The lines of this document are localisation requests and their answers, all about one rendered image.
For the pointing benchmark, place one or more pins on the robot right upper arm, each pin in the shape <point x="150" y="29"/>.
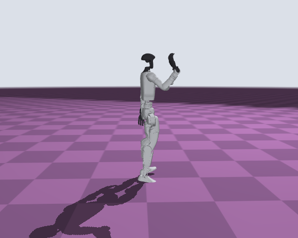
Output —
<point x="153" y="78"/>

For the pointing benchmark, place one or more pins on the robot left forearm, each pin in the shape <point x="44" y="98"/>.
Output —
<point x="142" y="103"/>

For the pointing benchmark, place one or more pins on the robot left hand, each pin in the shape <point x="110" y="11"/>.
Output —
<point x="141" y="121"/>

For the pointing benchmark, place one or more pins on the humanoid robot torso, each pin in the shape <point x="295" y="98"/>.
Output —
<point x="147" y="94"/>

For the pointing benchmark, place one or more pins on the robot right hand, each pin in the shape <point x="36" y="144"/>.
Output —
<point x="172" y="62"/>

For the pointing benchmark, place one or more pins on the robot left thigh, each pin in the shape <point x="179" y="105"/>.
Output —
<point x="146" y="127"/>

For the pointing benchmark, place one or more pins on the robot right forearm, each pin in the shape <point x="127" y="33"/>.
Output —
<point x="171" y="79"/>

